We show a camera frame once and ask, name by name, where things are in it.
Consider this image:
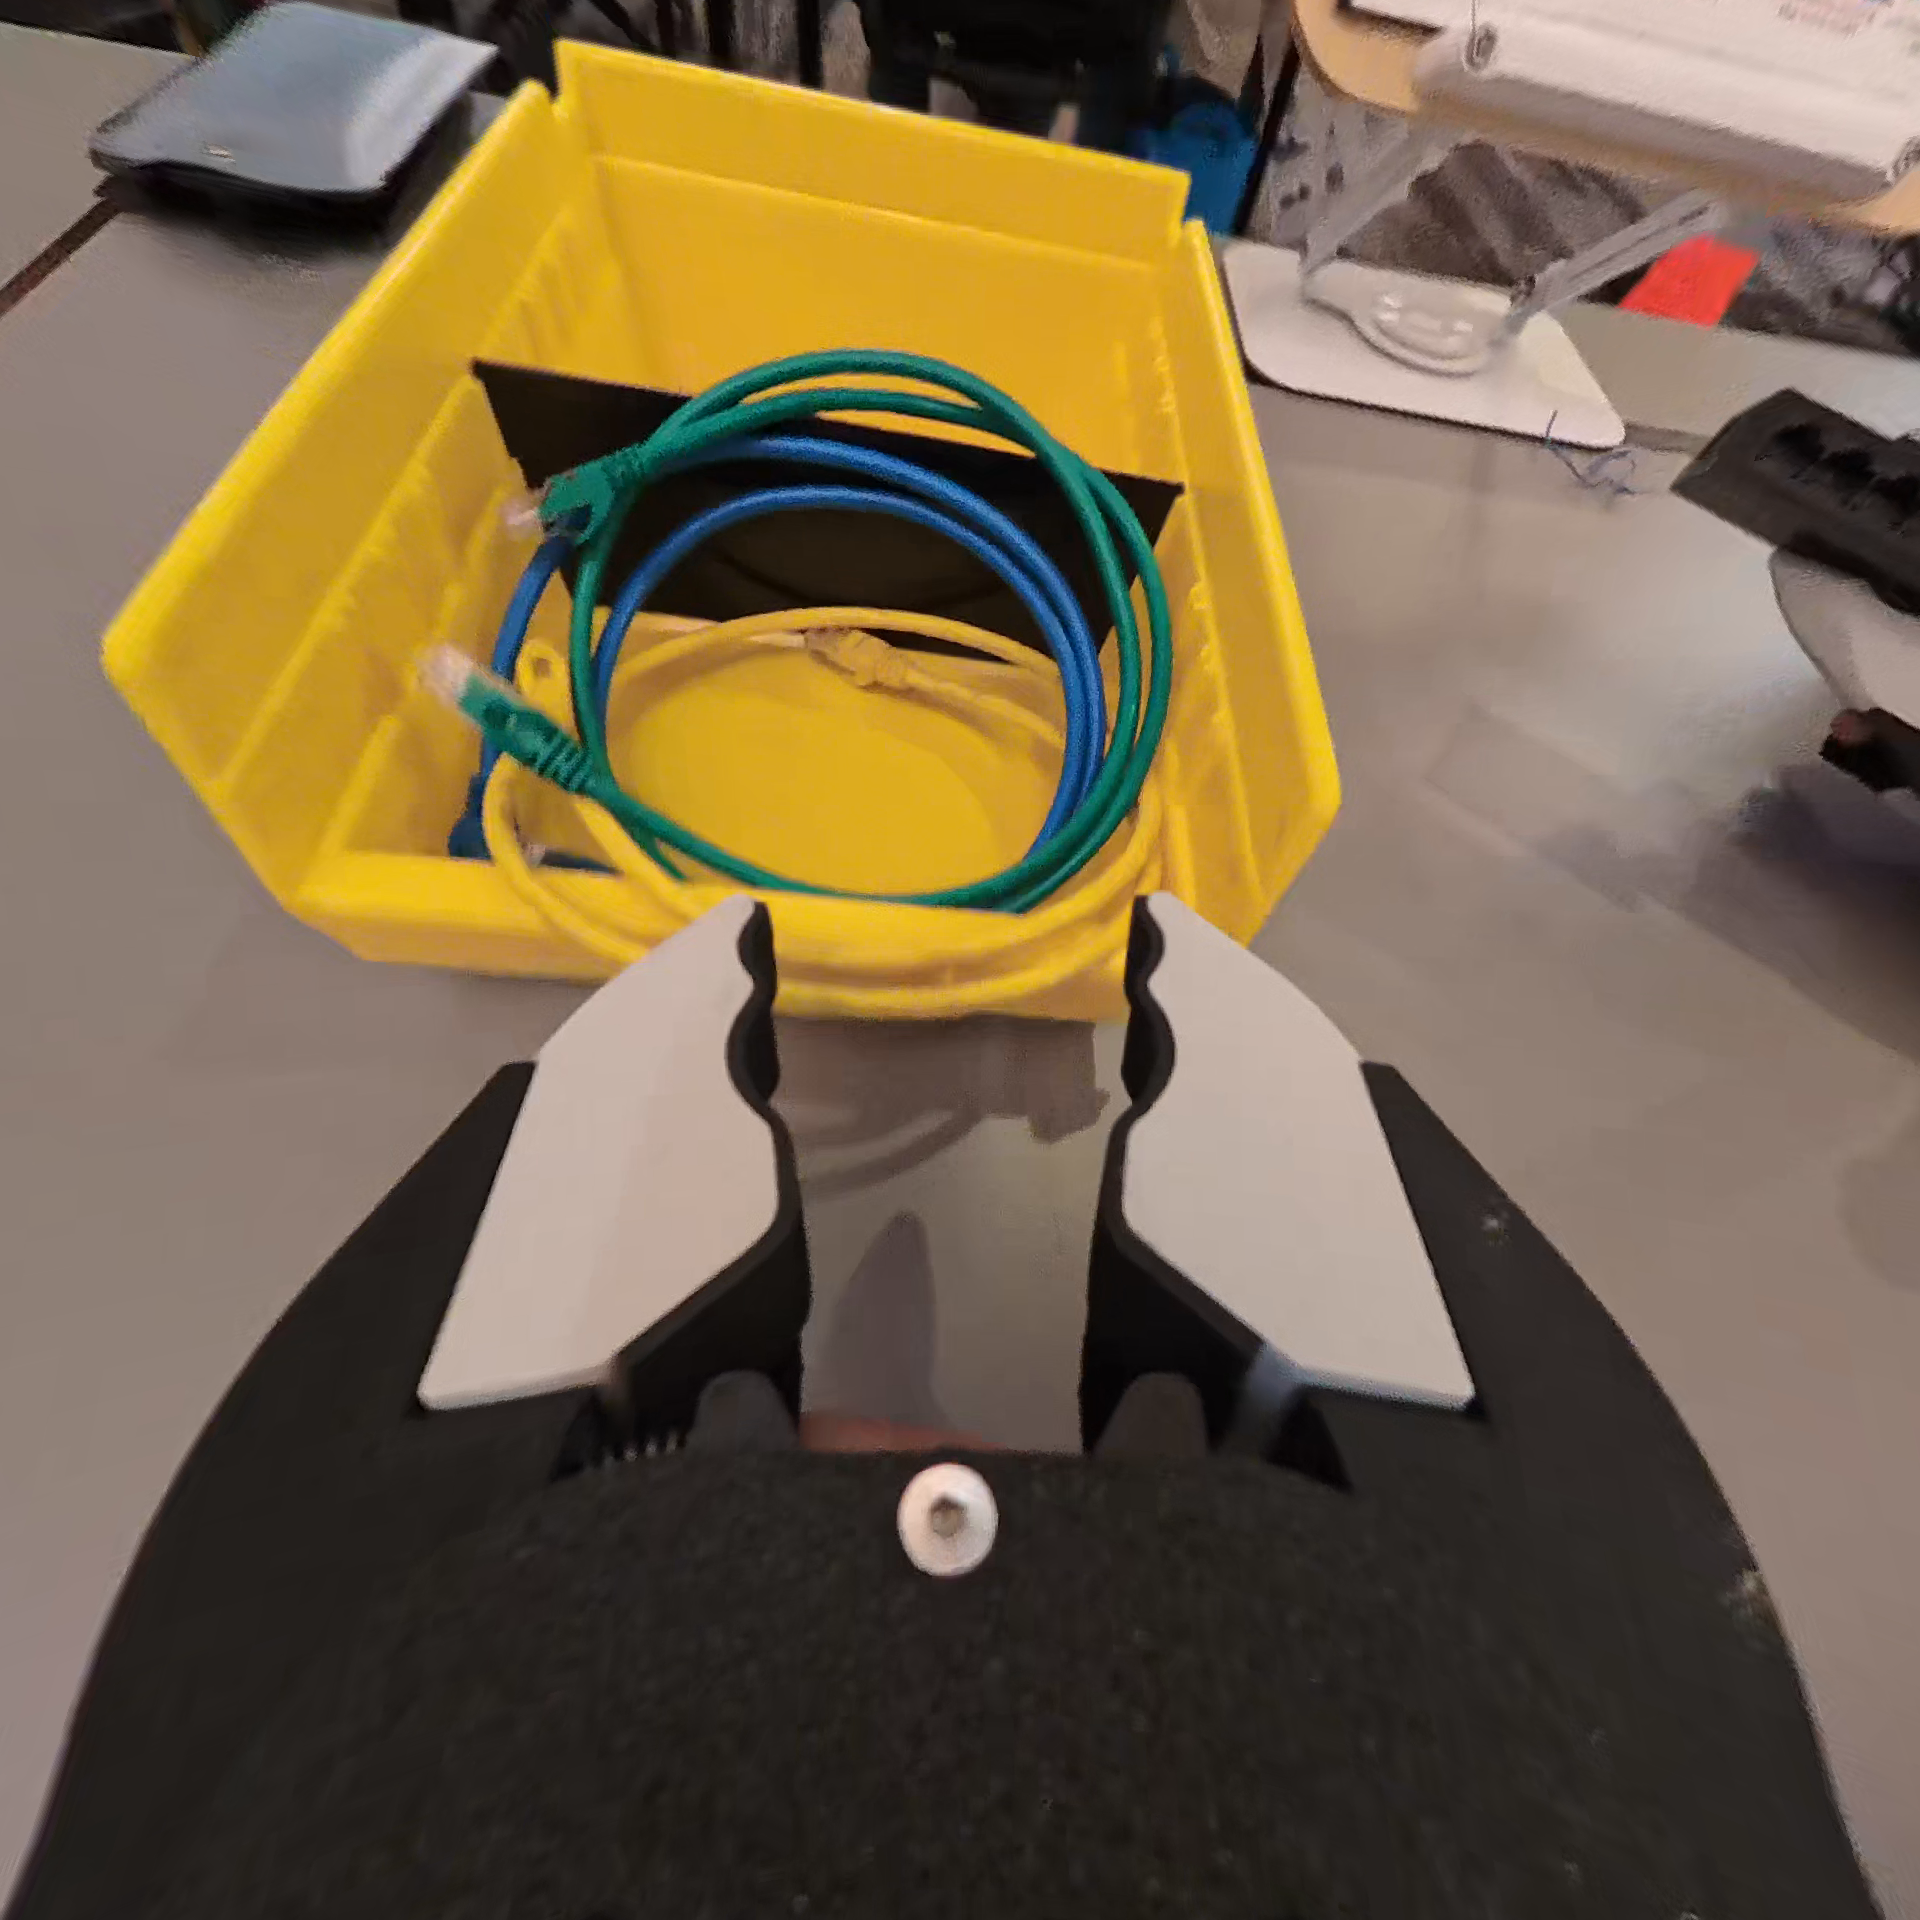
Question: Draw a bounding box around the blue thread scrap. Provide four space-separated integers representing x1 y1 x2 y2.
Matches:
1546 413 1643 505

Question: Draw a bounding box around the black network switch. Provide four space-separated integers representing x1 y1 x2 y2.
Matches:
1672 391 1920 610

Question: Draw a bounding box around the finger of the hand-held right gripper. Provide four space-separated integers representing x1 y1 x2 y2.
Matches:
1770 552 1920 729

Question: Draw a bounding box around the green ethernet cable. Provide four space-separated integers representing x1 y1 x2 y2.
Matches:
423 349 1175 915

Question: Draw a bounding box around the blue ethernet cable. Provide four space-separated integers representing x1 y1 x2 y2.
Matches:
446 436 1112 879

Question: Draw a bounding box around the blue bucket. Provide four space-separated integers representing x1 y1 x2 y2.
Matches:
1141 74 1262 234

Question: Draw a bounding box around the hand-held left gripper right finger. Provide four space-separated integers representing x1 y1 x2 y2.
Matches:
1079 893 1481 1448

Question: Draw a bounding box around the yellow ethernet cable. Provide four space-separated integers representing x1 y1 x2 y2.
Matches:
479 608 1164 1000

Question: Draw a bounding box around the white tablet stand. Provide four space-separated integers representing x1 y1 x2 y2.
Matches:
1222 136 1726 449

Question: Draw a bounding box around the dark grey pouch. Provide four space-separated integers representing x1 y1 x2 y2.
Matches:
90 0 497 205

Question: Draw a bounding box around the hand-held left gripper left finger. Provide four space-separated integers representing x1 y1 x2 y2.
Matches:
418 895 808 1416

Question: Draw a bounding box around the yellow plastic bin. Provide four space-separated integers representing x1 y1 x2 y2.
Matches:
101 40 1341 1022

